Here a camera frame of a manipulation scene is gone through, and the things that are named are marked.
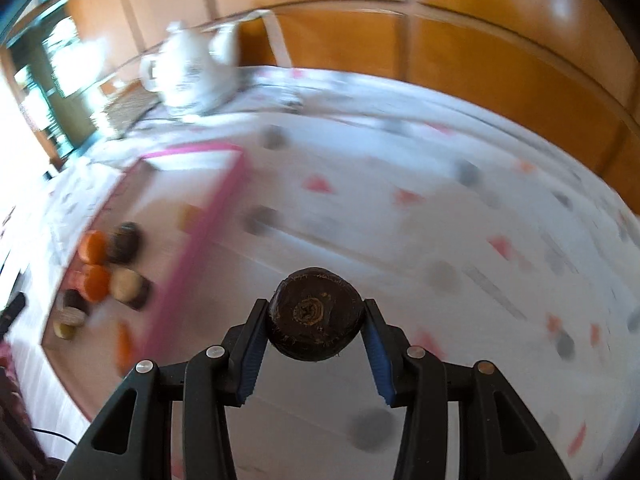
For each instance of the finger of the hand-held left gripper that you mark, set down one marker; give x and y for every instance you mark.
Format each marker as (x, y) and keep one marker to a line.
(11, 312)

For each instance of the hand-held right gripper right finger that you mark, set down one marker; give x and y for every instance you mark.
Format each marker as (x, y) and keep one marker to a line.
(377, 365)

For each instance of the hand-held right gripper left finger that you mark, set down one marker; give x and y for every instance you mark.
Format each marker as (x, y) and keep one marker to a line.
(252, 360)

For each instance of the small yellow round fruit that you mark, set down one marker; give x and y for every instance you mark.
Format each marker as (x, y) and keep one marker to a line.
(64, 331)
(191, 216)

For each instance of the dark sugarcane piece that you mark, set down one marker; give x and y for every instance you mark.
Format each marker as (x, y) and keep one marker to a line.
(75, 305)
(127, 285)

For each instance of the sprouted dark water chestnut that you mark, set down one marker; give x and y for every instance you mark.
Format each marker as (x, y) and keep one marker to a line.
(312, 310)

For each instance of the red tomato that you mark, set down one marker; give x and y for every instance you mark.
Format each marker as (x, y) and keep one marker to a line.
(97, 282)

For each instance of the small orange tangerine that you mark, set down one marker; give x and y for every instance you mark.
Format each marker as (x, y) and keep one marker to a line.
(95, 247)

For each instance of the small orange carrot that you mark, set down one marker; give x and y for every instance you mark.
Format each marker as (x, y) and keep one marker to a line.
(126, 350)

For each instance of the smooth dark water chestnut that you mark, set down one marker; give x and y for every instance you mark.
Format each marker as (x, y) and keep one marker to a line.
(125, 244)

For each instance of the pink shallow tray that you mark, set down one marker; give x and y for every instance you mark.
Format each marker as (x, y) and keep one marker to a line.
(165, 195)

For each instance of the person's dark red clothing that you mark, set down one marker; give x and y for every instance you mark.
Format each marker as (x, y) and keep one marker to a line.
(15, 410)

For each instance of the white patterned tablecloth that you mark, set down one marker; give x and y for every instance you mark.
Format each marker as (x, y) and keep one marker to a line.
(375, 220)

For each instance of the silver embossed tissue box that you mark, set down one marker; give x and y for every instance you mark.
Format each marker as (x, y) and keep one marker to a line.
(127, 107)

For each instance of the wooden door with glass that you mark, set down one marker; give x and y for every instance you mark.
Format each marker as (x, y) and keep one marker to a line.
(60, 75)

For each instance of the white kettle base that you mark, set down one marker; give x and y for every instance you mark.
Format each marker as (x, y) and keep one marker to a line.
(192, 109)

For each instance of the white ceramic electric kettle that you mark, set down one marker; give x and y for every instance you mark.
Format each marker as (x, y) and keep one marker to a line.
(185, 70)

